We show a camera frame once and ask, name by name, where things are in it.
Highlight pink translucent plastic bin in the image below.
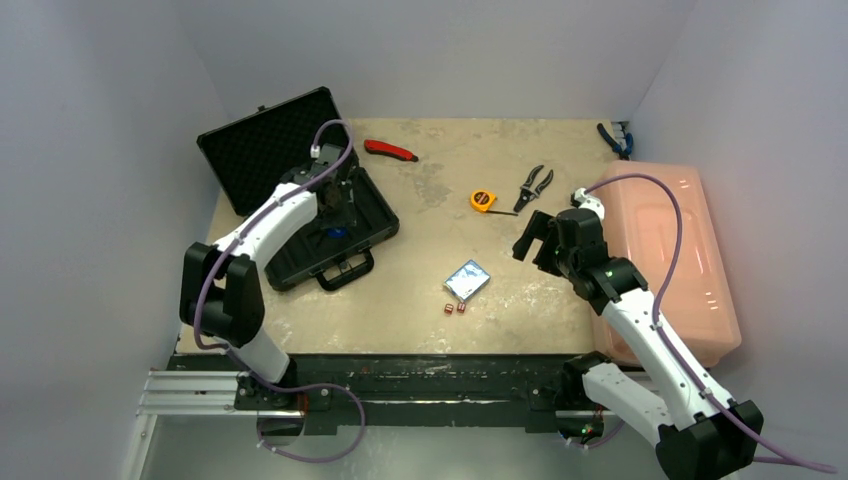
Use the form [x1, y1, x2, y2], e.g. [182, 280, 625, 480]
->
[594, 161, 741, 368]

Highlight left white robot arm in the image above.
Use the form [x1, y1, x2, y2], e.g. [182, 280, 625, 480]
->
[178, 144, 352, 409]

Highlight blue small blind button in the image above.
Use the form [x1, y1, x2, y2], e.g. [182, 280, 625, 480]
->
[327, 228, 347, 239]

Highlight black poker set case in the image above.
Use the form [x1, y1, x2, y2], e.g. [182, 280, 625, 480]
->
[197, 86, 400, 292]

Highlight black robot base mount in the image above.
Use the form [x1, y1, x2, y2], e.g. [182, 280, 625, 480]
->
[233, 352, 614, 439]

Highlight blue handled pliers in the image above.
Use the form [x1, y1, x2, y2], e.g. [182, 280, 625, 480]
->
[596, 122, 634, 161]

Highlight yellow tape measure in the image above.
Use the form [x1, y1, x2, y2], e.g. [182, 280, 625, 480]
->
[469, 189, 517, 216]

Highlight blue playing card deck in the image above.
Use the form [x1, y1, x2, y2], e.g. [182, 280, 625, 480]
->
[444, 260, 491, 303]

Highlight black handled pliers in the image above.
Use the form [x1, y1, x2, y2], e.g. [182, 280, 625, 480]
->
[512, 164, 554, 213]

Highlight red utility knife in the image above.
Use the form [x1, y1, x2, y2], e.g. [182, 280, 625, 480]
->
[363, 139, 419, 163]

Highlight aluminium rail frame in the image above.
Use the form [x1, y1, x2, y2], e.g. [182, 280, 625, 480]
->
[119, 370, 302, 479]

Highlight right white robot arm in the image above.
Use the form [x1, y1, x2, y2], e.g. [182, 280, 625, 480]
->
[513, 208, 764, 479]

